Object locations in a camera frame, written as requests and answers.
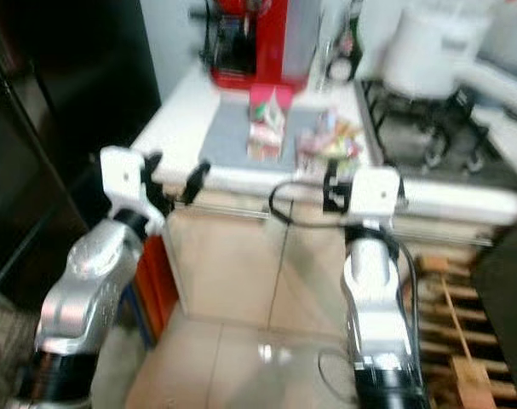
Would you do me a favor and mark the metal cabinet handle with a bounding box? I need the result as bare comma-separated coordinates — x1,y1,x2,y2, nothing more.
411,228,497,251
203,201,274,222

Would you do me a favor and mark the red coffee machine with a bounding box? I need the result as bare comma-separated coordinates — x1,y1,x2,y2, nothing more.
205,0,323,91

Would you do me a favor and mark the colourful snack packets heap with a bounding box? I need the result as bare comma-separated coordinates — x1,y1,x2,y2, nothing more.
294,109,368,164

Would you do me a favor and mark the patterned rug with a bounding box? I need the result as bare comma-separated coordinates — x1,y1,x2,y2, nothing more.
0,314,44,409

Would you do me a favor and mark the orange board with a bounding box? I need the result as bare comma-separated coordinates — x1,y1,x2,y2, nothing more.
135,232,181,340

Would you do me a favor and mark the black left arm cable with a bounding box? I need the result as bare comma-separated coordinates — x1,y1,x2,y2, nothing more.
0,192,89,308

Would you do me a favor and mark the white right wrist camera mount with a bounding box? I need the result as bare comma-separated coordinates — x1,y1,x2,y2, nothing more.
348,166,404,224

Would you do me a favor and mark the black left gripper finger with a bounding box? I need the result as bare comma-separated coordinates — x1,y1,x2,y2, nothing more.
141,152,165,210
187,162,210,204

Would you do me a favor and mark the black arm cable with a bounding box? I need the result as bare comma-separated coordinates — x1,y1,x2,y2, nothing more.
267,177,421,376
0,192,89,308

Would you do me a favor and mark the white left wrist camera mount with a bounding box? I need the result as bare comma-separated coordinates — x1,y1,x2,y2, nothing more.
100,146,167,233

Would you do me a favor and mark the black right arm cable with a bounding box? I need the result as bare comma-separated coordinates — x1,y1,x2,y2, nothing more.
267,177,421,376

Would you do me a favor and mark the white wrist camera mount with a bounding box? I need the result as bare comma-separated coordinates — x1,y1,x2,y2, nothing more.
100,146,167,233
348,166,404,224

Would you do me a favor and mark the dark glass bottle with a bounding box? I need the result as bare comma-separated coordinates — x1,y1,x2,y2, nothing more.
325,0,366,84

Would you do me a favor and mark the wooden slatted rack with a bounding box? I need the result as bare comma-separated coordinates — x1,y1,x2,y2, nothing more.
411,247,517,409

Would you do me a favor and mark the grey counter mat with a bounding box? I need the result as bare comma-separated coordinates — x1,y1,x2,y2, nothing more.
197,102,303,171

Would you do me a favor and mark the black gas stove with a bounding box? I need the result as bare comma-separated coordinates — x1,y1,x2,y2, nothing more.
356,77,517,195

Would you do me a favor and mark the white pot with handle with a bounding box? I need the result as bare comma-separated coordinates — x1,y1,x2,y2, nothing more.
382,0,517,110

